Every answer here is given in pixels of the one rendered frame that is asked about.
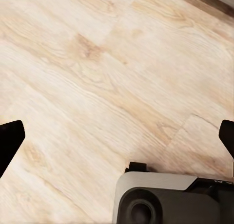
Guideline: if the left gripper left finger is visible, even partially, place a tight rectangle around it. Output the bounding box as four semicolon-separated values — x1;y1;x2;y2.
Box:
0;120;25;178

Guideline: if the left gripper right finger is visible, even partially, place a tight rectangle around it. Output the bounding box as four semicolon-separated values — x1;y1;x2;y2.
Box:
218;120;234;158

